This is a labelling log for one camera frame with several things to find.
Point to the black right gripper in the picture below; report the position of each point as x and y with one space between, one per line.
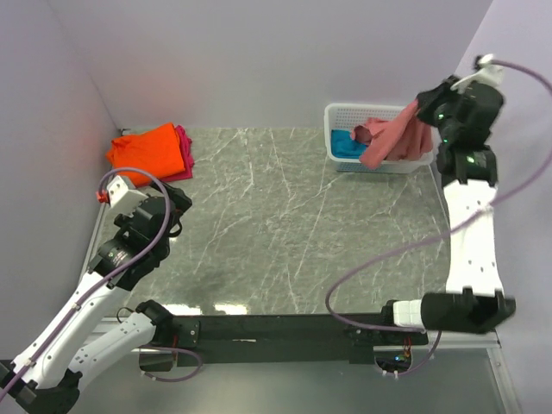
428 98

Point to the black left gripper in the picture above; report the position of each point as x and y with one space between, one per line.
182 201

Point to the salmon pink t-shirt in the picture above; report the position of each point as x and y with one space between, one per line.
404 137

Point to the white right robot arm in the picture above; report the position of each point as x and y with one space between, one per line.
473 301

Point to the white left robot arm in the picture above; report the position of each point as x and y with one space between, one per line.
49 375

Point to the folded orange t-shirt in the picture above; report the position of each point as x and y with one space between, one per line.
157 151

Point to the white plastic basket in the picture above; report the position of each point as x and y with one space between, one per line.
346 116

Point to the folded magenta t-shirt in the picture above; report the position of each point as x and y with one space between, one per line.
185 143

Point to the blue t-shirt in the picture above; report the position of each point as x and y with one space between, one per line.
344 147

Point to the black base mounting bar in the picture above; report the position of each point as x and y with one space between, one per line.
278 338

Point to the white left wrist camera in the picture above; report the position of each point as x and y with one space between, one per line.
121 196

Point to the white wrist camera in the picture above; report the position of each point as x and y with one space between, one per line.
486 72
121 196

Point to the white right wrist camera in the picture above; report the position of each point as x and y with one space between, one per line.
486 72

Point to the aluminium frame rail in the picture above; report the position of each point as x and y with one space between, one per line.
466 374

